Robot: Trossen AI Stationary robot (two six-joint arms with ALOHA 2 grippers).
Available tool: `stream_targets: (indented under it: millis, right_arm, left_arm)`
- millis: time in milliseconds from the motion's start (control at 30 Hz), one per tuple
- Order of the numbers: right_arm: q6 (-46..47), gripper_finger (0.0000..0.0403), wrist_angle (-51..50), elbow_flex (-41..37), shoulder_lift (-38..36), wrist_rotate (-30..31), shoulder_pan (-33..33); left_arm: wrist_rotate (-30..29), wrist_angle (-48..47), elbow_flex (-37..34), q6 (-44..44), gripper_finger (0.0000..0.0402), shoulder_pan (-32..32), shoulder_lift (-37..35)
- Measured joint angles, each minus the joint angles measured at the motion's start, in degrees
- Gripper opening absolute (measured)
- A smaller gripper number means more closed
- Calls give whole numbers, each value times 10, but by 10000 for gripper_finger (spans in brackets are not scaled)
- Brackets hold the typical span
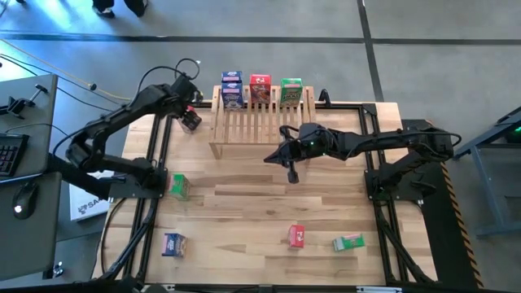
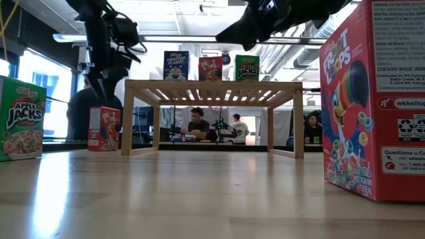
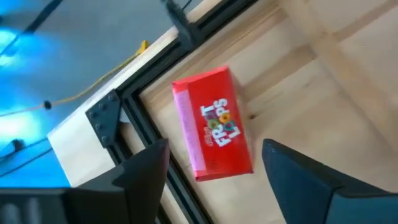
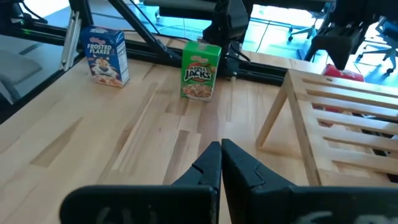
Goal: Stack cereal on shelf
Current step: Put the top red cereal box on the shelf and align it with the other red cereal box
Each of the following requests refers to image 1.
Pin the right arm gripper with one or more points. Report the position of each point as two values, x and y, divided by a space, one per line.
309 142

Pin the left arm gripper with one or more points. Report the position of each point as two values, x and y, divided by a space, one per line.
187 93

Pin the blue Frosted Flakes cereal box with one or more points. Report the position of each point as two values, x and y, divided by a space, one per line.
232 77
174 245
233 97

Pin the green Apple Jacks cereal box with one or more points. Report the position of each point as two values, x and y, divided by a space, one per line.
179 187
348 243
291 93

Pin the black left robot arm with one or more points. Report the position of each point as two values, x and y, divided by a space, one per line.
122 112

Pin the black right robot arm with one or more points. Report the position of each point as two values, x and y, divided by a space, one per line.
366 142

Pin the wooden slatted shelf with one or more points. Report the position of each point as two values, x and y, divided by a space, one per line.
256 142

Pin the black table clamp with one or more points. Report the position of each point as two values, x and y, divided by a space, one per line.
198 97
324 97

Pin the person's shoe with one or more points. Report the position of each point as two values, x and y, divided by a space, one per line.
136 6
103 8

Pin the white printed box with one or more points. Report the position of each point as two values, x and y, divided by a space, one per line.
87 207

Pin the black desk clamp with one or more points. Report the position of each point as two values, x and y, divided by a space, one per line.
18 105

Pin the black keyboard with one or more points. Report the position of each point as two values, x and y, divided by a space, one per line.
11 154

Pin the black hazard-striped floor mat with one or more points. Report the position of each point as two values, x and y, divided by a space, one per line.
443 244

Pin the black computer mouse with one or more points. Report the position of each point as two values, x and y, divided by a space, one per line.
25 199

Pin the small metal knob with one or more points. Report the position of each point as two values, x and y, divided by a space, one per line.
58 269

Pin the dark grey desk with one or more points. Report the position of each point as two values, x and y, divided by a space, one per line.
36 248

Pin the blue-grey metal stand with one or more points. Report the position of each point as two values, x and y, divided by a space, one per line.
484 175

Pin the black aluminium table frame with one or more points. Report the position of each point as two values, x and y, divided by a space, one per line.
346 106

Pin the silver metal bracket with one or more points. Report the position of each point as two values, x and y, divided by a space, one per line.
378 289

